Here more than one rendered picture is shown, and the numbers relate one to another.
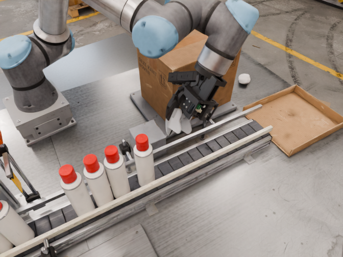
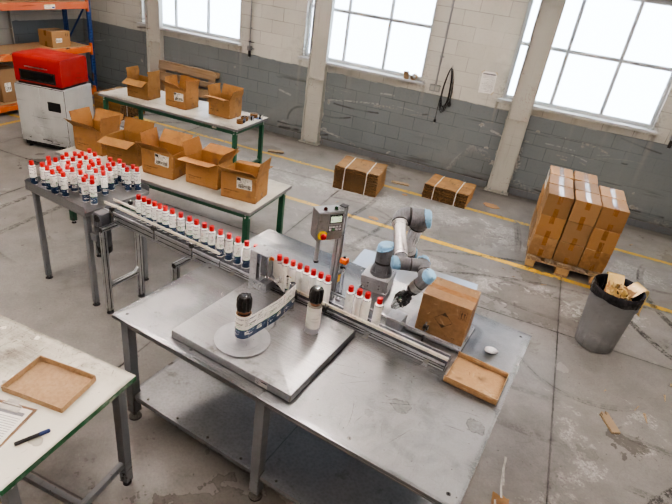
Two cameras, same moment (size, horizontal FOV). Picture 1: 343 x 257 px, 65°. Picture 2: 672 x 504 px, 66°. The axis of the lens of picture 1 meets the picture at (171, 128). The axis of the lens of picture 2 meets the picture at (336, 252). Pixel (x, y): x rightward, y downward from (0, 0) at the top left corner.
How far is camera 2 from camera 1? 2.51 m
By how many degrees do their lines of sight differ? 47
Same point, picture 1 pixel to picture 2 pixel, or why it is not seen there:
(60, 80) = (406, 277)
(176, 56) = (435, 291)
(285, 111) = (480, 375)
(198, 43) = (453, 295)
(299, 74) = not seen: outside the picture
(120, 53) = not seen: hidden behind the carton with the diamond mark
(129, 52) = not seen: hidden behind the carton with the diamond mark
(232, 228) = (379, 364)
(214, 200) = (388, 355)
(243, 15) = (424, 274)
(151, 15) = (398, 256)
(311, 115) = (490, 388)
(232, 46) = (418, 282)
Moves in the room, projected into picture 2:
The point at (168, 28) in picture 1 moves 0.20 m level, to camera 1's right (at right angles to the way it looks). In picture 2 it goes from (397, 261) to (419, 280)
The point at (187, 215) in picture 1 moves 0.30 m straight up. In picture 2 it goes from (372, 348) to (381, 306)
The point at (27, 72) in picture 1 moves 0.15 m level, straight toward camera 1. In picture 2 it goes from (382, 257) to (373, 266)
